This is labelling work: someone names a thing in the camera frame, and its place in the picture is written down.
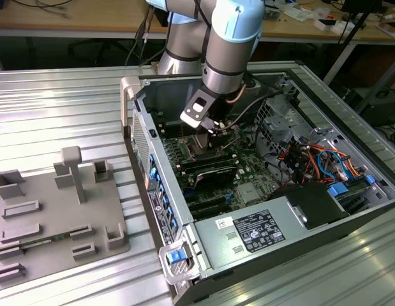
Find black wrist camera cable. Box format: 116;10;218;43
227;94;269;132

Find grey case handle blue latch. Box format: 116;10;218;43
158;240;202;285

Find CPU socket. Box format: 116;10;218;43
184;135;224;161

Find coloured wire bundle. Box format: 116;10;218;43
276;142;368;186

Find grey parts rack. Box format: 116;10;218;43
0;145;132;290

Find metal perforated drive cage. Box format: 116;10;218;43
253;98;315;160

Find thin wire locking lever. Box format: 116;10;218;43
223;136;241;150

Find green motherboard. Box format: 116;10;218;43
158;120;294;221

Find metal socket cover frame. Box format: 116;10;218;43
194;132;214;151

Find black air shroud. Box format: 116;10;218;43
269;184;350;231

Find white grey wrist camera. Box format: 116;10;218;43
179;88;218;129

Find grey power supply unit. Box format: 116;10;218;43
192;196;309;270

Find white box on desk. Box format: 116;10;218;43
313;17;345;34

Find black installed RAM sticks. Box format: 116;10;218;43
178;152;238;175

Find blue disk carrier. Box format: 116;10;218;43
327;182;352;202

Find open grey PC case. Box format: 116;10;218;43
119;71;395;305

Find green RAM stick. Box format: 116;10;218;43
20;232;71;249

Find wooden desk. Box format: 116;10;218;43
0;0;395;41

